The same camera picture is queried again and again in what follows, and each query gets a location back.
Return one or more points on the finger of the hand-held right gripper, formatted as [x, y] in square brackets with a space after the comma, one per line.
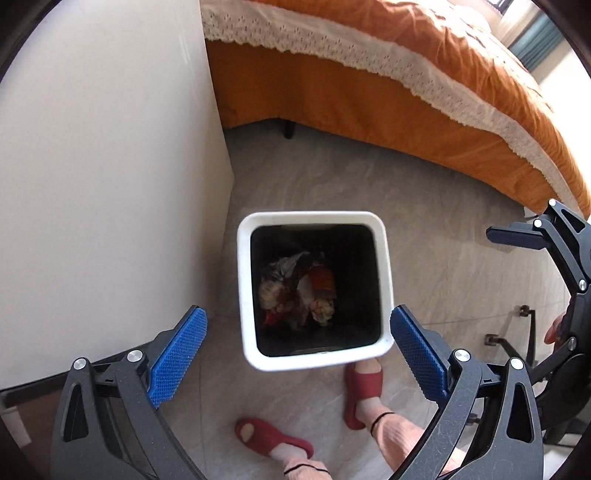
[517, 236]

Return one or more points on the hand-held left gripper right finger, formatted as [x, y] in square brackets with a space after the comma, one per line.
[418, 355]

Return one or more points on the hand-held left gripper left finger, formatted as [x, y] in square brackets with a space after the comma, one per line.
[178, 355]

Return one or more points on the white trash bin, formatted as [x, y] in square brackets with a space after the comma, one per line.
[244, 286]

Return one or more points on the red white wrapper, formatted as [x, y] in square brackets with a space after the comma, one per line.
[323, 310]

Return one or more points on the red silver wrapper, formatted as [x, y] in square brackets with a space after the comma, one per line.
[277, 300]

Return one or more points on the red plastic bag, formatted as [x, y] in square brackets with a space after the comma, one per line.
[321, 279]

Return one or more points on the person's right hand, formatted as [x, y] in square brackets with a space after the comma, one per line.
[553, 332]

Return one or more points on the black office chair base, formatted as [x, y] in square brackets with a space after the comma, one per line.
[519, 341]

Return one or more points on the red slipper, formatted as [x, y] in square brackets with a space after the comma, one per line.
[258, 434]
[358, 387]

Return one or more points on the right red slipper foot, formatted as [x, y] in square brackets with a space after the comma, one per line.
[397, 429]

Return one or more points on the person's left leg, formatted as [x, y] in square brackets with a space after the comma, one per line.
[304, 468]

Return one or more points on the white cabinet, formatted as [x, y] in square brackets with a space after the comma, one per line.
[115, 184]

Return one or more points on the orange bed skirt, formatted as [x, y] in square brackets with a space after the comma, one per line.
[369, 115]

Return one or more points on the teal curtain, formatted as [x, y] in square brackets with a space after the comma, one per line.
[535, 46]

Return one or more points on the orange blanket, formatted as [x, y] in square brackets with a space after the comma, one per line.
[415, 27]

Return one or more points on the black bed leg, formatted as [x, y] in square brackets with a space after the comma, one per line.
[289, 128]

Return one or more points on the bed with orange cover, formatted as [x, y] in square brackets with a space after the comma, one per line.
[323, 39]

